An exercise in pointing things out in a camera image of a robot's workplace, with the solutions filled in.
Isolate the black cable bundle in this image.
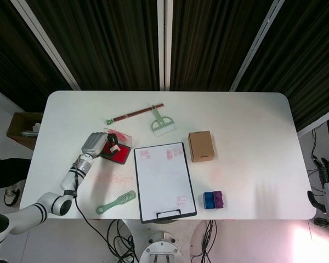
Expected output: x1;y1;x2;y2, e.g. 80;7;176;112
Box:
106;219;139;263
191;219;217;263

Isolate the person's black trouser leg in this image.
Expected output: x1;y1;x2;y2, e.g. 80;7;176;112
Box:
0;157;31;190

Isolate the white black sneaker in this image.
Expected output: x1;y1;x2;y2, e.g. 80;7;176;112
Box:
3;182;25;208

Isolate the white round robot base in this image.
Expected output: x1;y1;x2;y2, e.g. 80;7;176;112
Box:
139;231;186;263

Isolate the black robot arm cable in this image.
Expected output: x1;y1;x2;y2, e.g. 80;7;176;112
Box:
71;164;139;263

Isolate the blue toy block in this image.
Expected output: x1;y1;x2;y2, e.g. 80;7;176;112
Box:
202;191;216;210

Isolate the black thin wall cable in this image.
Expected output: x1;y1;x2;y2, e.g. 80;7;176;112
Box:
309;128;324;192

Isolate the white stamped paper sheet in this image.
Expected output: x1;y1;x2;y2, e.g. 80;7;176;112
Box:
135;144;196;222

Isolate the green small hand broom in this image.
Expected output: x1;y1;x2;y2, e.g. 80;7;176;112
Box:
150;105;177;138

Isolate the red ink pad case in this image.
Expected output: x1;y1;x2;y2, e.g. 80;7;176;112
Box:
100;127;134;165

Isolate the white frame post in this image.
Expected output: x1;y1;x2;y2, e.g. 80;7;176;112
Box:
229;0;286;92
10;0;82;90
156;0;174;91

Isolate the open cardboard floor box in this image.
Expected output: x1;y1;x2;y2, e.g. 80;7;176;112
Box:
7;111;44;150

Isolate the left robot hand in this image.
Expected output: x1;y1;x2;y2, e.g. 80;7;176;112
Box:
81;131;122;159

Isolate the dark pleated curtain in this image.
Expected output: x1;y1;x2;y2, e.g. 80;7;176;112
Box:
168;0;277;91
237;0;329;132
26;0;165;91
0;0;73;113

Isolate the black clipboard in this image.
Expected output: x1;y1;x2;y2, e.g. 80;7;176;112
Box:
133;141;198;225

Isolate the purple toy block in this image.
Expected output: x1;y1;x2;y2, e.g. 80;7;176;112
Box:
213;190;226;210

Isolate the green hairbrush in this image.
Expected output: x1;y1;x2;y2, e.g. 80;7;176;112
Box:
96;190;137;215

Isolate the brown cardboard box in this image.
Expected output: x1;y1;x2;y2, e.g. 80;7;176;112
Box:
188;130;217;163

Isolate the brown stick with green end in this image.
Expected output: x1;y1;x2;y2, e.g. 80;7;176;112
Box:
104;102;165;125

